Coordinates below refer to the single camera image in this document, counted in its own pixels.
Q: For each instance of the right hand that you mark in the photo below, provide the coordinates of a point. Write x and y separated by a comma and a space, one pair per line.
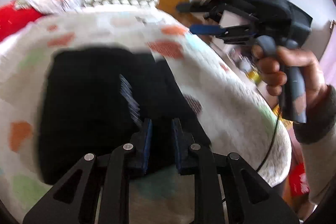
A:
316, 88

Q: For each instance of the black pants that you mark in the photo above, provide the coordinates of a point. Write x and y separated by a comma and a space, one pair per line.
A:
97, 98

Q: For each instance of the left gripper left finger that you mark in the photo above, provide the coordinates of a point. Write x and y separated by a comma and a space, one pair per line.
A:
96, 188

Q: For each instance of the red long pillow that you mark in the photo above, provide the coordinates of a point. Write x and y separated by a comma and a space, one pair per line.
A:
13, 20

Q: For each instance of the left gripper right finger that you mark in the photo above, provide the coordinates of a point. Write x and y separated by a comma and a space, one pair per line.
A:
227, 189

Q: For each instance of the yellow red box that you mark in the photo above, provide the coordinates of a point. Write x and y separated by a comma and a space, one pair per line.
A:
288, 124

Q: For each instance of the right forearm grey sleeve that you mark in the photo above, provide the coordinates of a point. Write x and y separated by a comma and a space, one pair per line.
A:
317, 141

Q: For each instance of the patchwork heart quilt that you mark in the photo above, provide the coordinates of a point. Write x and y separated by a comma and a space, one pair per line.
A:
234, 116

